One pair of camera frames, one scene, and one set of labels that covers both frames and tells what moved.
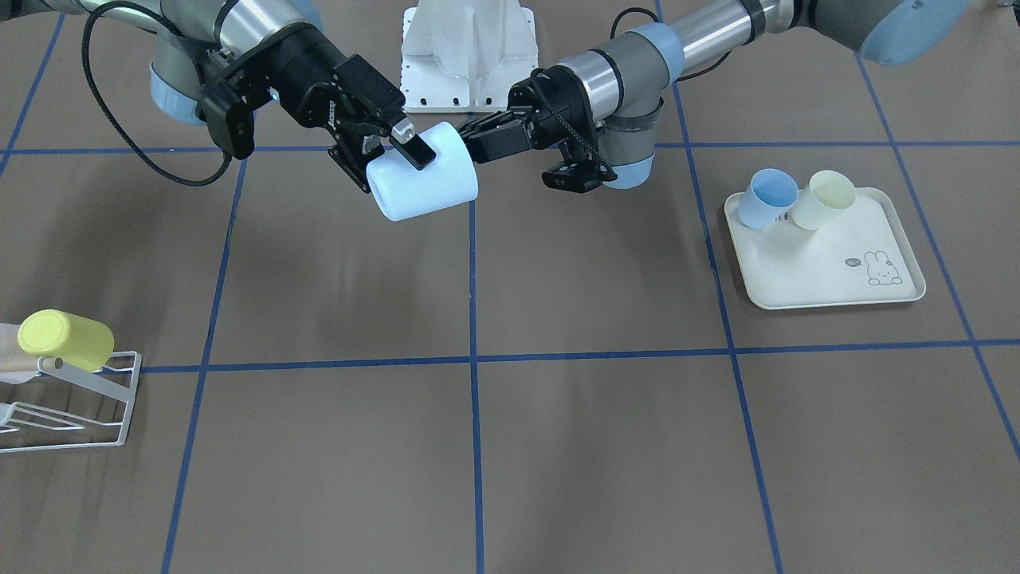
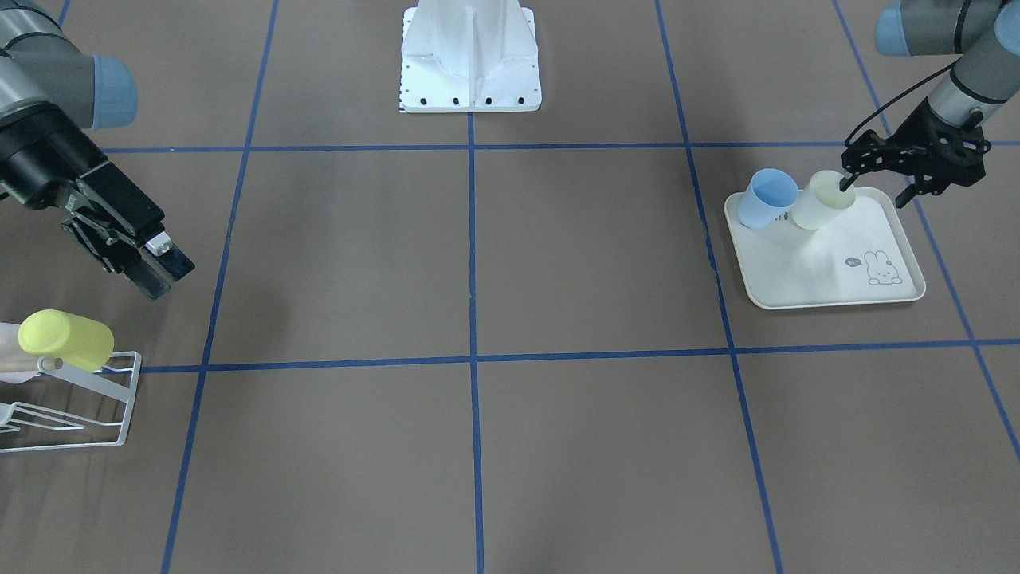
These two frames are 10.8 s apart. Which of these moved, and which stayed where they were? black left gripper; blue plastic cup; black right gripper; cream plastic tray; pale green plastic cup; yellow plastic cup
Moved: black right gripper; black left gripper
Stayed: yellow plastic cup; cream plastic tray; blue plastic cup; pale green plastic cup
